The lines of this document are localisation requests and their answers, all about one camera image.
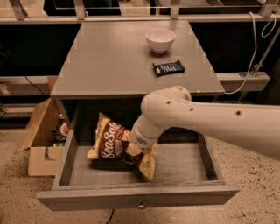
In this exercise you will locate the brown chip bag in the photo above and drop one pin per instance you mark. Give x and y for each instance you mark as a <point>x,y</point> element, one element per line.
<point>113,142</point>

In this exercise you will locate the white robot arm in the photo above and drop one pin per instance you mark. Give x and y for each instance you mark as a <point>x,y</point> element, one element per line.
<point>252,127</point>

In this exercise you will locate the grey open drawer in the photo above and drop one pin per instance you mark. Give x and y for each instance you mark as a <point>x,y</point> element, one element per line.
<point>186,174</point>

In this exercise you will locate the dark blue candy bar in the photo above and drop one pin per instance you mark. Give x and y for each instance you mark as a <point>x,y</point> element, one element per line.
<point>169,68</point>

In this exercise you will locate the grey wooden cabinet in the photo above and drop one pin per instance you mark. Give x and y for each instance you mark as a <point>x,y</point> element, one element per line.
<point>109,68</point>

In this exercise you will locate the white bowl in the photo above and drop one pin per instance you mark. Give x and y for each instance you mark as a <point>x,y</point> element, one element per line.
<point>160,40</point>

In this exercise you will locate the items inside cardboard box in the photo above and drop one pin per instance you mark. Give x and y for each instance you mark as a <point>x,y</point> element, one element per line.
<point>60,133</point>

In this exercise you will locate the cardboard box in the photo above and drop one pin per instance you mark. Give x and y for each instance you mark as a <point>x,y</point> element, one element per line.
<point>44,157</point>

